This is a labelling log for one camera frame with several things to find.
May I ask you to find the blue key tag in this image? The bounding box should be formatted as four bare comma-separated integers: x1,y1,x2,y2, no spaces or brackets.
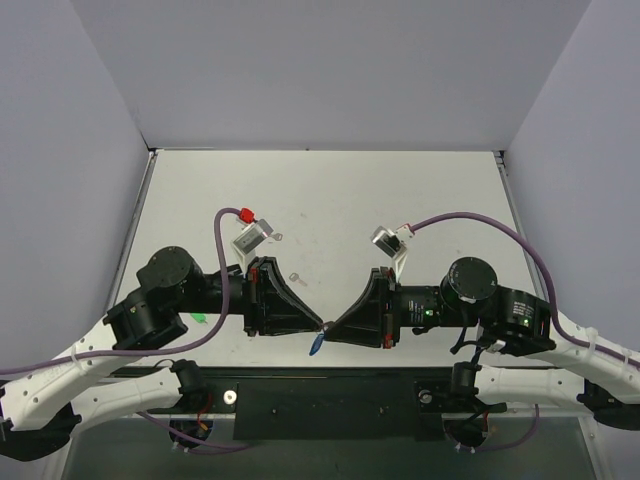
308,323,330,356

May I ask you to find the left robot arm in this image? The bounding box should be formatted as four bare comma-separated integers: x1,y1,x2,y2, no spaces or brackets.
1,246,322,462

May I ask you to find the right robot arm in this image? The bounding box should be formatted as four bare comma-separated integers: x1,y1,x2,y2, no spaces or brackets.
324,257,639,431

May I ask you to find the silver key near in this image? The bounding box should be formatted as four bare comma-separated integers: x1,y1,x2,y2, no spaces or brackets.
289,272,307,286

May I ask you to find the green key tag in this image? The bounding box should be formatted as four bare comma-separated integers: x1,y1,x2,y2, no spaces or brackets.
190,313,207,324

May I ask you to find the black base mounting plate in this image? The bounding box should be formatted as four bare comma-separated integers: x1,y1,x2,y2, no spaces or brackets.
142,366,585,445

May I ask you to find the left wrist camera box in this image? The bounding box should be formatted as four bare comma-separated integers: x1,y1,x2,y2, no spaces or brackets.
231,219,273,273

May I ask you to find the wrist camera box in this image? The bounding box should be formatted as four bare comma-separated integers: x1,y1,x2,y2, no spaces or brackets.
371,224,414,280
231,219,273,273

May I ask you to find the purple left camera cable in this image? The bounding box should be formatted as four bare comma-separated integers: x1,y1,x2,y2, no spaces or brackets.
0,206,256,379

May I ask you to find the purple camera cable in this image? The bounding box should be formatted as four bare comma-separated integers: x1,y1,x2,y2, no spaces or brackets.
412,212,640,371
0,206,256,379

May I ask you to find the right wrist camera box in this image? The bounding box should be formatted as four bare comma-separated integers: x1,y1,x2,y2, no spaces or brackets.
371,224,414,280

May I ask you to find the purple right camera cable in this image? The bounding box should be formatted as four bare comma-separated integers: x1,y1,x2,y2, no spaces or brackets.
412,212,640,371

